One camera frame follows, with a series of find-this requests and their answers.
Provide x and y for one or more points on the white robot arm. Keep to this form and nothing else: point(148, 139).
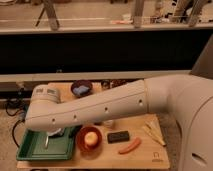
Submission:
point(189, 98)

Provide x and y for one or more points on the green plastic tray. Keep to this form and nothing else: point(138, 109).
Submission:
point(33, 146)

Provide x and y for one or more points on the brown grape bunch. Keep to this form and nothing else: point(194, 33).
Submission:
point(118, 82)

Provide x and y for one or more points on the purple bowl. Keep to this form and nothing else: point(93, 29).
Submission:
point(78, 83)

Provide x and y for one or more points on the blue cloth in bowl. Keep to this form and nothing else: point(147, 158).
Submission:
point(80, 90)

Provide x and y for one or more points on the white cup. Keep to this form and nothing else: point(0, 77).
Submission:
point(109, 123)

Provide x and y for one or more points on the black rectangular sponge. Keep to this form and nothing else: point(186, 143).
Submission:
point(116, 137)

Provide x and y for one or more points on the yellow apple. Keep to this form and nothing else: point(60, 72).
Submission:
point(91, 139)

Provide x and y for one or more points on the dark red bowl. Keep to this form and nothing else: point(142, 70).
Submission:
point(80, 139)

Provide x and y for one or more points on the yellow corn husk toy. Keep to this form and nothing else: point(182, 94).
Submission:
point(151, 129)

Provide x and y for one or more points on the orange carrot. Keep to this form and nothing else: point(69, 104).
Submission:
point(133, 145)

